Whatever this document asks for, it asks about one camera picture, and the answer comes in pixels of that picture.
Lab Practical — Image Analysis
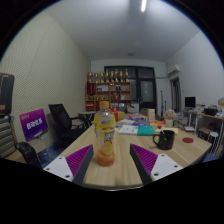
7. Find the black box on desk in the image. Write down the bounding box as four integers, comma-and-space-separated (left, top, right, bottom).
203, 106, 219, 117

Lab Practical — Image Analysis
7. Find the white wall air conditioner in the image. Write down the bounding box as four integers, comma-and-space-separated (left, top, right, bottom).
167, 64, 181, 77

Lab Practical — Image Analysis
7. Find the red-ball white stirrer stick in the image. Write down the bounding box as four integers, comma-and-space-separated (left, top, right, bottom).
157, 124, 167, 136

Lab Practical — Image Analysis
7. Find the wooden shelf unit with trophies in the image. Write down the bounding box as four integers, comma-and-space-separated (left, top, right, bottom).
85, 69, 133, 113

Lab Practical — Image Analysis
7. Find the yellow gift box red ribbon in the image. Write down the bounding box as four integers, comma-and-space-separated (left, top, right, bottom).
109, 107, 126, 122

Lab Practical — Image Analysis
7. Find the black office chair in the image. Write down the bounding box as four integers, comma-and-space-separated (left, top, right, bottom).
48, 103, 89, 150

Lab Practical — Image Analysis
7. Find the white round stool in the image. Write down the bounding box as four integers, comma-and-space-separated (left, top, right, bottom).
206, 131, 220, 156

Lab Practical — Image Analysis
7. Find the white side desk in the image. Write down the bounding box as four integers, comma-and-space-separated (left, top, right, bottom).
182, 109, 224, 143

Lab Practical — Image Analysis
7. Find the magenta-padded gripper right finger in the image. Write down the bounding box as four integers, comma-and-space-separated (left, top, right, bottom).
129, 143, 184, 186

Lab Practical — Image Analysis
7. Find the orange cardboard carton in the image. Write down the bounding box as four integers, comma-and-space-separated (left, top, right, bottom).
146, 108, 157, 122

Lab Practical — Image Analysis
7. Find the dark bag with brown trim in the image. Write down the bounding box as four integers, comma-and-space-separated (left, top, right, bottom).
0, 72, 16, 117

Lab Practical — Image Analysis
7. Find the blue and red book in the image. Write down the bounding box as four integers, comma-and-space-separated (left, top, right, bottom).
132, 120, 151, 127

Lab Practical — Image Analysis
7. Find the ceiling tube light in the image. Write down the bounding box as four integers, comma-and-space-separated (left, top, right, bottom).
140, 0, 148, 13

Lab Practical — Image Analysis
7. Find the pink wrapped package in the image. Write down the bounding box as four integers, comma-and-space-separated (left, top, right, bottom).
129, 114, 148, 122

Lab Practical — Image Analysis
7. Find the white printed paper sheet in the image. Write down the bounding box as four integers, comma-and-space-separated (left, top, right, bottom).
117, 124, 139, 136

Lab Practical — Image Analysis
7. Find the purple sign board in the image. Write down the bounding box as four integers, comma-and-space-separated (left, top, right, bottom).
19, 108, 49, 143

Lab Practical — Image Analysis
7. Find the black mug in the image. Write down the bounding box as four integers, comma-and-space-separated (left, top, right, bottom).
152, 129, 176, 151

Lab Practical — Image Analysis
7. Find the orange-capped yellow-label drink bottle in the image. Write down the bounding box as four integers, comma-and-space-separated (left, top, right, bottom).
93, 100, 117, 167

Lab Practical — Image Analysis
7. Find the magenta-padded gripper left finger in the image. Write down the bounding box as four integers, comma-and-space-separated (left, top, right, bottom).
43, 143, 95, 187

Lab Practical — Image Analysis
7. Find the orange book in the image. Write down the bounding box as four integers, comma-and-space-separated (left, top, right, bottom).
149, 120, 166, 127

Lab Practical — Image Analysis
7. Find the pale yellow paper pad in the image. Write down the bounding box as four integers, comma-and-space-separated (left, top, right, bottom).
154, 126, 180, 136

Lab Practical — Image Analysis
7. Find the grey ribbed chair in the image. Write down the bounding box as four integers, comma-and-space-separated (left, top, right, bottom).
0, 114, 18, 159

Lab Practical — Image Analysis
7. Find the flat round red coaster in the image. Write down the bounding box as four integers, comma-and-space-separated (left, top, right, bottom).
182, 136, 195, 145

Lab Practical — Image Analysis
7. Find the black computer monitor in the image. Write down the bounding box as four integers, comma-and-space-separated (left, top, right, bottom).
184, 96, 197, 109

